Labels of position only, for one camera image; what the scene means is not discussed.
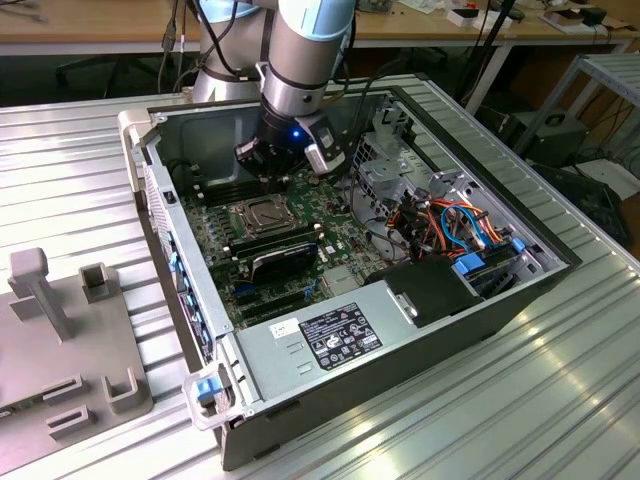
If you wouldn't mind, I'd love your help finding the black RAM slot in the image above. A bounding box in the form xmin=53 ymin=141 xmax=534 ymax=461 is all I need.
xmin=228 ymin=222 xmax=317 ymax=246
xmin=229 ymin=226 xmax=319 ymax=250
xmin=202 ymin=172 xmax=261 ymax=187
xmin=202 ymin=180 xmax=269 ymax=200
xmin=202 ymin=175 xmax=266 ymax=194
xmin=231 ymin=230 xmax=321 ymax=255
xmin=203 ymin=188 xmax=271 ymax=207

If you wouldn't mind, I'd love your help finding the black camera cable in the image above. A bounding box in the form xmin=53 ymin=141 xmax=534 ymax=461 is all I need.
xmin=322 ymin=57 xmax=404 ymax=131

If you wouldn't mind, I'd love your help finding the silver drive cage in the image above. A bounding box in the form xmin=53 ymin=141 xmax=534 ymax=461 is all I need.
xmin=349 ymin=132 xmax=436 ymax=211

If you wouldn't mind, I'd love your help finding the blue wire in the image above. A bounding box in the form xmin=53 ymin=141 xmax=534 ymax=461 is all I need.
xmin=439 ymin=203 xmax=487 ymax=251

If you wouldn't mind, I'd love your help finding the black graphics card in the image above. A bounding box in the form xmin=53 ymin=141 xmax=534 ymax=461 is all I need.
xmin=249 ymin=242 xmax=320 ymax=286

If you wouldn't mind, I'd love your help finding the green motherboard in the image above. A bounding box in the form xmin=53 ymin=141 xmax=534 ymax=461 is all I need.
xmin=179 ymin=169 xmax=381 ymax=331

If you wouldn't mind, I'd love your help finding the white box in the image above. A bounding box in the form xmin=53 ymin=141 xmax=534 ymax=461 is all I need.
xmin=447 ymin=7 xmax=512 ymax=30

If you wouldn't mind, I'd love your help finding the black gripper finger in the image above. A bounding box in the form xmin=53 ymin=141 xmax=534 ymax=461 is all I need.
xmin=233 ymin=141 xmax=277 ymax=194
xmin=275 ymin=149 xmax=306 ymax=194

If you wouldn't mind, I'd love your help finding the black plastic shroud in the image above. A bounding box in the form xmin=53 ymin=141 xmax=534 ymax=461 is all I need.
xmin=364 ymin=254 xmax=484 ymax=329

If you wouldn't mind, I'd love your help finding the silver power supply unit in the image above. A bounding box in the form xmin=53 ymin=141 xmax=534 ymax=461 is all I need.
xmin=234 ymin=279 xmax=419 ymax=404

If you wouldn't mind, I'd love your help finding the grey metal shelf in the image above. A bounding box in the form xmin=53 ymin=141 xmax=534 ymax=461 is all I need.
xmin=514 ymin=52 xmax=640 ymax=166

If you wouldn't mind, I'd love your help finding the black office chair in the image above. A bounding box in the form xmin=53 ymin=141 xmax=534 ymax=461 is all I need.
xmin=54 ymin=52 xmax=151 ymax=96

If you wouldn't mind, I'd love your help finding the black wire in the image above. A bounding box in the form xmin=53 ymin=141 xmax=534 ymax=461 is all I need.
xmin=347 ymin=167 xmax=396 ymax=251

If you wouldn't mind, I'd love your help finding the black equipment case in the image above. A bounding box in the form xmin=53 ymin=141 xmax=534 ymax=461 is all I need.
xmin=524 ymin=112 xmax=591 ymax=166

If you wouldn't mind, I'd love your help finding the long wooden desk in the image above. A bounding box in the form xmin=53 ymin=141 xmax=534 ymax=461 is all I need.
xmin=0 ymin=0 xmax=634 ymax=56

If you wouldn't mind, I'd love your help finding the black and silver PC case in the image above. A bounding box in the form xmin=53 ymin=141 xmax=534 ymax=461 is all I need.
xmin=117 ymin=74 xmax=584 ymax=471

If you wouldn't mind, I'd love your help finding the orange wire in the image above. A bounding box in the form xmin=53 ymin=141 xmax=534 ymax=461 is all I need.
xmin=429 ymin=198 xmax=504 ymax=241

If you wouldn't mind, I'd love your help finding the blue case latch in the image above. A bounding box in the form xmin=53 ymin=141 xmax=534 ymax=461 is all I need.
xmin=194 ymin=377 xmax=221 ymax=404

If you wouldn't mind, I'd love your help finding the green RAM stick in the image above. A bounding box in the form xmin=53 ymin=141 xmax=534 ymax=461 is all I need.
xmin=0 ymin=394 xmax=44 ymax=419
xmin=232 ymin=233 xmax=323 ymax=259

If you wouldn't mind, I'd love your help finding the CPU socket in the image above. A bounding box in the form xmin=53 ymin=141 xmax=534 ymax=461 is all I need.
xmin=230 ymin=194 xmax=303 ymax=240

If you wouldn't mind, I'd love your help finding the blue disk carrier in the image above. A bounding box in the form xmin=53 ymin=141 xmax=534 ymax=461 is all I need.
xmin=452 ymin=252 xmax=519 ymax=281

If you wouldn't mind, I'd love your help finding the brown box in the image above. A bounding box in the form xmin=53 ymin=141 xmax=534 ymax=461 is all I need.
xmin=542 ymin=8 xmax=584 ymax=31

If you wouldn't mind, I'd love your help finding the silver chipset heatsink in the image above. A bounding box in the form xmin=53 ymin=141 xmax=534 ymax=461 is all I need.
xmin=322 ymin=269 xmax=361 ymax=296

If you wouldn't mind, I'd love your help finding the black flat panel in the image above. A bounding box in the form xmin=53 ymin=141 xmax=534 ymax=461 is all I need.
xmin=534 ymin=164 xmax=631 ymax=246

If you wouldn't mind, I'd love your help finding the grey parts rack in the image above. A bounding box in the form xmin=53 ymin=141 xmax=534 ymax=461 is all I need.
xmin=0 ymin=247 xmax=154 ymax=441

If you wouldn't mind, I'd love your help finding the silver CPU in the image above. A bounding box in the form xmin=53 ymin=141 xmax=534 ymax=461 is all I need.
xmin=248 ymin=202 xmax=289 ymax=232

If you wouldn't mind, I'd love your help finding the metal socket cover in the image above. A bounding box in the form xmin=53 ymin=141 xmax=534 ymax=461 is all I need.
xmin=233 ymin=196 xmax=300 ymax=239

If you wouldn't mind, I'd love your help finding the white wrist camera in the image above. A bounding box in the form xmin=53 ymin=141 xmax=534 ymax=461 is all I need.
xmin=303 ymin=124 xmax=346 ymax=175

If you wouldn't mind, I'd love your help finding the grey dangling cable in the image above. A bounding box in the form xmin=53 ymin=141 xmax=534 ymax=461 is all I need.
xmin=159 ymin=0 xmax=189 ymax=56

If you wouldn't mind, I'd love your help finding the black expansion slot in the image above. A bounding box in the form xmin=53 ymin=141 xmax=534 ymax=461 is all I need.
xmin=234 ymin=288 xmax=306 ymax=310
xmin=242 ymin=298 xmax=309 ymax=322

